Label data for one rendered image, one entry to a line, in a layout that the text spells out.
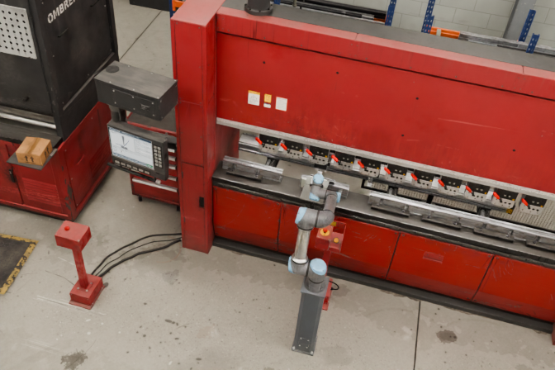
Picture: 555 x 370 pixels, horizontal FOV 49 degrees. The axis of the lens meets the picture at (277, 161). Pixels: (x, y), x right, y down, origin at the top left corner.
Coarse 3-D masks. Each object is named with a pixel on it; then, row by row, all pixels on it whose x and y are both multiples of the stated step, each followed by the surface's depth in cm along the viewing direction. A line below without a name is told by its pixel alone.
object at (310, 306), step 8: (304, 280) 434; (328, 280) 436; (304, 288) 429; (304, 296) 431; (312, 296) 429; (320, 296) 425; (304, 304) 437; (312, 304) 434; (320, 304) 434; (304, 312) 443; (312, 312) 441; (320, 312) 443; (304, 320) 450; (312, 320) 447; (296, 328) 462; (304, 328) 456; (312, 328) 453; (296, 336) 467; (304, 336) 463; (312, 336) 460; (296, 344) 472; (304, 344) 469; (312, 344) 470; (304, 352) 476; (312, 352) 476
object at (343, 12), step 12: (288, 0) 610; (300, 0) 613; (312, 0) 608; (324, 0) 608; (324, 12) 592; (336, 12) 594; (348, 12) 595; (360, 12) 601; (372, 12) 600; (384, 12) 600
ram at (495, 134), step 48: (240, 48) 421; (288, 48) 410; (240, 96) 447; (288, 96) 436; (336, 96) 425; (384, 96) 414; (432, 96) 404; (480, 96) 395; (528, 96) 386; (336, 144) 452; (384, 144) 440; (432, 144) 429; (480, 144) 418; (528, 144) 408; (528, 192) 434
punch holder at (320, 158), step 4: (312, 148) 461; (316, 148) 459; (320, 148) 458; (324, 148) 458; (312, 152) 463; (316, 152) 462; (320, 152) 461; (324, 152) 460; (328, 152) 459; (308, 156) 467; (316, 156) 464; (320, 156) 464; (324, 156) 463; (328, 156) 464; (312, 160) 468; (316, 160) 467; (320, 160) 466; (324, 160) 466; (324, 164) 467
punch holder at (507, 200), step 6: (498, 192) 440; (504, 192) 439; (510, 192) 437; (516, 192) 436; (492, 198) 447; (504, 198) 442; (510, 198) 441; (498, 204) 447; (504, 204) 445; (510, 204) 444
